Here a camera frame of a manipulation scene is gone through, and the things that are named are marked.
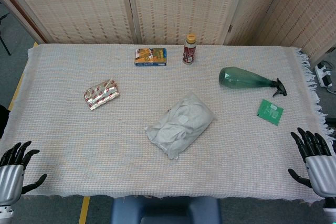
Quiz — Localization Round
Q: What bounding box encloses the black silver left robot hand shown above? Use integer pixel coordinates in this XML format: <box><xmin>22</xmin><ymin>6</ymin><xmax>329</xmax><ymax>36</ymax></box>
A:
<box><xmin>0</xmin><ymin>141</ymin><xmax>48</xmax><ymax>206</ymax></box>

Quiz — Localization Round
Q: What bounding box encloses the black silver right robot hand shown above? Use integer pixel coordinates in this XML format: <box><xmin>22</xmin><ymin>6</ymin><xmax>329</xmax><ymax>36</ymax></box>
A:
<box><xmin>288</xmin><ymin>127</ymin><xmax>336</xmax><ymax>200</ymax></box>

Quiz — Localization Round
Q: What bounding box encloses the translucent white plastic bag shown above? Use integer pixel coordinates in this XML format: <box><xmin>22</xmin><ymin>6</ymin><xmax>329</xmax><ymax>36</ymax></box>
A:
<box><xmin>143</xmin><ymin>91</ymin><xmax>215</xmax><ymax>160</ymax></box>

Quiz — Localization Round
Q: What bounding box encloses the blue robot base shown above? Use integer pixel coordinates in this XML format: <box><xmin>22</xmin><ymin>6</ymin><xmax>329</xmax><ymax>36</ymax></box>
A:
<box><xmin>110</xmin><ymin>196</ymin><xmax>223</xmax><ymax>224</ymax></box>

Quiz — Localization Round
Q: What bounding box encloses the person's black trouser leg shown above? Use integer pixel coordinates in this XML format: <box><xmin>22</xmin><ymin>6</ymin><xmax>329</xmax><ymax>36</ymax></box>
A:
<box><xmin>0</xmin><ymin>104</ymin><xmax>11</xmax><ymax>138</ymax></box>

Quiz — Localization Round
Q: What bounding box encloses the green square sachet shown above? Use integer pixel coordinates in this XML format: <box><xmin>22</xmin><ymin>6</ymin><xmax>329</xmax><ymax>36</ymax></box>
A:
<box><xmin>256</xmin><ymin>99</ymin><xmax>285</xmax><ymax>126</ymax></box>

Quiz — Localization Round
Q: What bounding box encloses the woven pastel tablecloth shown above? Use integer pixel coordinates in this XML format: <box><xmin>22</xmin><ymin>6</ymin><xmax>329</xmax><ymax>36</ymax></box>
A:
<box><xmin>0</xmin><ymin>43</ymin><xmax>335</xmax><ymax>204</ymax></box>

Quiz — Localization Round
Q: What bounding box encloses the white power strip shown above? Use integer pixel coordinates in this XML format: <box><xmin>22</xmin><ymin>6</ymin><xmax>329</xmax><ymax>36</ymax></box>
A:
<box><xmin>314</xmin><ymin>61</ymin><xmax>334</xmax><ymax>88</ymax></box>

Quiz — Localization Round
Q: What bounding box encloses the gold red foil packet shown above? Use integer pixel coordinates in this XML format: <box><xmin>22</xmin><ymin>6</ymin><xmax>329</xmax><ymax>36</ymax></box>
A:
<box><xmin>83</xmin><ymin>78</ymin><xmax>120</xmax><ymax>111</ymax></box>

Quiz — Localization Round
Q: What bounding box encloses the green spray bottle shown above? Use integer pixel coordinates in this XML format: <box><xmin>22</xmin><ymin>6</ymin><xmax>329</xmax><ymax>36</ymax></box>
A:
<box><xmin>218</xmin><ymin>67</ymin><xmax>288</xmax><ymax>98</ymax></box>

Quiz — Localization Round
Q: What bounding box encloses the black stand leg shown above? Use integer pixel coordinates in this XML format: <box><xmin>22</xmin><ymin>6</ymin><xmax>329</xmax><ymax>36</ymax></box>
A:
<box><xmin>0</xmin><ymin>1</ymin><xmax>13</xmax><ymax>57</ymax></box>

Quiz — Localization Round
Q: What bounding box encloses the red bottle with yellow cap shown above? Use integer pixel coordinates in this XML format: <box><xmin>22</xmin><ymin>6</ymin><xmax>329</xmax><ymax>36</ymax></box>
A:
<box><xmin>182</xmin><ymin>34</ymin><xmax>197</xmax><ymax>65</ymax></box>

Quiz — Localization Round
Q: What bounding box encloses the blue orange cardboard box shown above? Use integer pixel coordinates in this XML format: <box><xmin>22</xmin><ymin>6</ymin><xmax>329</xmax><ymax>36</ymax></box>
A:
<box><xmin>134</xmin><ymin>48</ymin><xmax>168</xmax><ymax>67</ymax></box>

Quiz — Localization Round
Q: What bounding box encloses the woven folding screen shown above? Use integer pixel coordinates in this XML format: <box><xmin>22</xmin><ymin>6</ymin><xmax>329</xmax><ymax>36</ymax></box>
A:
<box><xmin>0</xmin><ymin>0</ymin><xmax>336</xmax><ymax>63</ymax></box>

